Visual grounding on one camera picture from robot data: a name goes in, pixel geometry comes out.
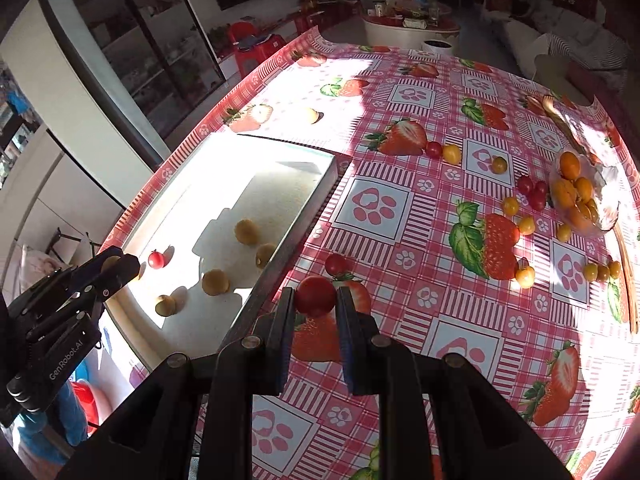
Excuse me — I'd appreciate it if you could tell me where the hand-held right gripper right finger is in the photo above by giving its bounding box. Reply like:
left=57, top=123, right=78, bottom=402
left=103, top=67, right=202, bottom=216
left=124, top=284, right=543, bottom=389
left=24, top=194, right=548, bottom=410
left=335, top=286, right=576, bottom=480

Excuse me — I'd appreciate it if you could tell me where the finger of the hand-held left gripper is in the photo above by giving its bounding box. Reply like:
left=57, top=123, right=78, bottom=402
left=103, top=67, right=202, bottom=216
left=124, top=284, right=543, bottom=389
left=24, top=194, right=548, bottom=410
left=27, top=254, right=141, bottom=343
left=10, top=246, right=123, bottom=316

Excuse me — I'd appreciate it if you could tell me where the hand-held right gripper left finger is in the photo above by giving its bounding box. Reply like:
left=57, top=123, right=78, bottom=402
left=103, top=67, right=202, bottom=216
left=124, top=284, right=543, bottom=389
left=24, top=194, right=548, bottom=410
left=55, top=287, right=296, bottom=480

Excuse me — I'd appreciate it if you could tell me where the white tray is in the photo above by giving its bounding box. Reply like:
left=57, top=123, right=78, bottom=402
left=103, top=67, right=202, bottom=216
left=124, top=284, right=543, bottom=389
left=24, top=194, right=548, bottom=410
left=102, top=132, right=353, bottom=373

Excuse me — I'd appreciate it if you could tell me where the strawberry printed tablecloth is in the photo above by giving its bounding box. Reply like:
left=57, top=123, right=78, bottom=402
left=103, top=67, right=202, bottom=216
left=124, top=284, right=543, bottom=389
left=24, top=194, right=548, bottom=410
left=100, top=27, right=640, bottom=480

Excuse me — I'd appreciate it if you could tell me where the glass display cabinet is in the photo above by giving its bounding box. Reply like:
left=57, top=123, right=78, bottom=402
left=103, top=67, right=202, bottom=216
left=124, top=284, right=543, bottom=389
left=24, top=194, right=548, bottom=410
left=45, top=0, right=226, bottom=141

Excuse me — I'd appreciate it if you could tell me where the red plastic stool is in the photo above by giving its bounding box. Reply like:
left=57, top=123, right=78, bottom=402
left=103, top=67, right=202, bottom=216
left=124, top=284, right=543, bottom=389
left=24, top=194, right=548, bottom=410
left=227, top=21, right=286, bottom=78

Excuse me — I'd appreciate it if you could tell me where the wooden spatula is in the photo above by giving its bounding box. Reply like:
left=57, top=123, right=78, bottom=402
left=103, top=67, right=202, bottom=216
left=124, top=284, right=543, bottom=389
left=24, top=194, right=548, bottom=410
left=612, top=220, right=640, bottom=336

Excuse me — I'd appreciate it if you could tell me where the glass bowl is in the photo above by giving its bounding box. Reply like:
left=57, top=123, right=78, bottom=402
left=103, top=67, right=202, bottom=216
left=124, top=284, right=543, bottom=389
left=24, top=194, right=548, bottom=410
left=548, top=150, right=621, bottom=238

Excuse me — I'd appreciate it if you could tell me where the white coffee table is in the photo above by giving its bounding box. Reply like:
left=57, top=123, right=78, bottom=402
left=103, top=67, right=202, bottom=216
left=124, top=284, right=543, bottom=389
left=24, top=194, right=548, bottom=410
left=361, top=0, right=462, bottom=48

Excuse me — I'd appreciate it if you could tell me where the grey striped sofa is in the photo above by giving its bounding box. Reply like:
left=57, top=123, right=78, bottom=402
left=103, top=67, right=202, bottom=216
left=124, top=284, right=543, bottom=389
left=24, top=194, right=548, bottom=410
left=480, top=0, right=636, bottom=91

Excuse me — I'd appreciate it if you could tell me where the red cushion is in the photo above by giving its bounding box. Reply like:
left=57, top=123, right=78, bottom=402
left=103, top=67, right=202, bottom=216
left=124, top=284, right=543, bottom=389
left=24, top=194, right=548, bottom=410
left=552, top=0, right=598, bottom=18

